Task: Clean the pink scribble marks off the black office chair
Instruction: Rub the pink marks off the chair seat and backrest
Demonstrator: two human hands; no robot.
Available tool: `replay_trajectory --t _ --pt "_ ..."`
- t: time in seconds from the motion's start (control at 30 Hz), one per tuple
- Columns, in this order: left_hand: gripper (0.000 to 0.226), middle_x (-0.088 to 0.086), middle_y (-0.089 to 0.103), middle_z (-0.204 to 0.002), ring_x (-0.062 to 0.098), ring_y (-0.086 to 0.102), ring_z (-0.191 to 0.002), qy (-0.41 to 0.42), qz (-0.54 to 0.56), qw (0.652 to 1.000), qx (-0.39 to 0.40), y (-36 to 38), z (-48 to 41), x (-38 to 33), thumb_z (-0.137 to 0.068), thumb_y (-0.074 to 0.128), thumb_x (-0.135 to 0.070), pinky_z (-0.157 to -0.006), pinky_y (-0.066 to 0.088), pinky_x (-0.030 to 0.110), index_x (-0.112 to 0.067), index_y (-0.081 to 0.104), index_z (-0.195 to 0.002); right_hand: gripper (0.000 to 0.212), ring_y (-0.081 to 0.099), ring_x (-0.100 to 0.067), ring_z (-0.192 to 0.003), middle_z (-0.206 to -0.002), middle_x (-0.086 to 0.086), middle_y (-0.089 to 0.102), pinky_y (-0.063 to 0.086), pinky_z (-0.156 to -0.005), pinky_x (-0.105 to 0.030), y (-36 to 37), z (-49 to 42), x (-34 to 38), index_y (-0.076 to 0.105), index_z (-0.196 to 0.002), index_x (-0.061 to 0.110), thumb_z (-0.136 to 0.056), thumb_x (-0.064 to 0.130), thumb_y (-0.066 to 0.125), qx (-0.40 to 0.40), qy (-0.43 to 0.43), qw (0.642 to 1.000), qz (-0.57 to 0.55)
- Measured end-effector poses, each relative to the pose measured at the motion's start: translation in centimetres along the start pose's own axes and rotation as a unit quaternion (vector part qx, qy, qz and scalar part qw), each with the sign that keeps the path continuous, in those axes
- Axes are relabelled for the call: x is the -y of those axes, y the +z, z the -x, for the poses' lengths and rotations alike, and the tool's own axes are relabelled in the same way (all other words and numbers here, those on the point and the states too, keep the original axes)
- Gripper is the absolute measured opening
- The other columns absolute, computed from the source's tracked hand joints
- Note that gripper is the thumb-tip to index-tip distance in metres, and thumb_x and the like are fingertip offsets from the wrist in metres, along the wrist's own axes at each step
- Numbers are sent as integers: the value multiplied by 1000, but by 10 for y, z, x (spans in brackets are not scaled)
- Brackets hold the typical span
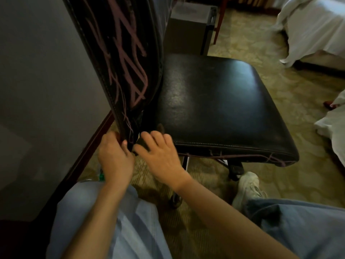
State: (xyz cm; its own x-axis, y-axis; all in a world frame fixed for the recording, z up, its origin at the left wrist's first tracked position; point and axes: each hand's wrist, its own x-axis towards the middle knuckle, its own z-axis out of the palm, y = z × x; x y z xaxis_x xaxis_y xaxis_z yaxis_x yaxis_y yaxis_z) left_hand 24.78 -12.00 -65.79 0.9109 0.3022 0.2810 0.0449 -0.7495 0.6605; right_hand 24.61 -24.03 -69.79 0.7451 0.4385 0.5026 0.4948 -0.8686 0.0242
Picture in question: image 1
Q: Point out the person's left hand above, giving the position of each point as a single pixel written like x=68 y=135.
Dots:
x=114 y=161

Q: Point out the person's right hand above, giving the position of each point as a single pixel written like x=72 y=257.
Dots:
x=163 y=161

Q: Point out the person's right middle finger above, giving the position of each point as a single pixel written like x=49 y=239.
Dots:
x=159 y=137

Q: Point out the person's right little finger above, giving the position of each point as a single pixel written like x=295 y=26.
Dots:
x=174 y=151

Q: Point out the person's right thumb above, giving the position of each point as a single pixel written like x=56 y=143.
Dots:
x=141 y=151

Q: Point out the person's left thumb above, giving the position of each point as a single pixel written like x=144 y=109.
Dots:
x=126 y=147

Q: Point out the black cover with pink lines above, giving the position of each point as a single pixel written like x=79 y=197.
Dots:
x=126 y=51

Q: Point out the person's right forearm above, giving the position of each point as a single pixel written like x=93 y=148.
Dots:
x=223 y=223

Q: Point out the person's left forearm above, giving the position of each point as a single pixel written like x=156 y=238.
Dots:
x=94 y=223

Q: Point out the small green object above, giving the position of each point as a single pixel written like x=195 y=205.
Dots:
x=101 y=175

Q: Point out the black leather office chair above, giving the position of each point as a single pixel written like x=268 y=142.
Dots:
x=215 y=105

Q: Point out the person's left leg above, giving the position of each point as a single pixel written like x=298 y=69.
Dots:
x=145 y=231

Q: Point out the person's leg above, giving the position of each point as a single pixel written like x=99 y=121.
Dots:
x=304 y=229
x=145 y=231

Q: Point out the person's white shoe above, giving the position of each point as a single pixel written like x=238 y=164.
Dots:
x=246 y=188

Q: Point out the grey metal box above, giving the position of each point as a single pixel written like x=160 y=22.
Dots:
x=188 y=29

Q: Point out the red-brown wooden furniture leg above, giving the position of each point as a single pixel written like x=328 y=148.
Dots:
x=218 y=21

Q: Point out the person's right leg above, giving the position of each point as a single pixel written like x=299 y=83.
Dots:
x=304 y=229

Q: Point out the white bedding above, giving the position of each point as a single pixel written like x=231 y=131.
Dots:
x=333 y=126

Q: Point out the small red object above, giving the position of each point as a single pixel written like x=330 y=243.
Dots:
x=328 y=105

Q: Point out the bed with white sheets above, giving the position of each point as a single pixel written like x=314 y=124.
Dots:
x=315 y=26

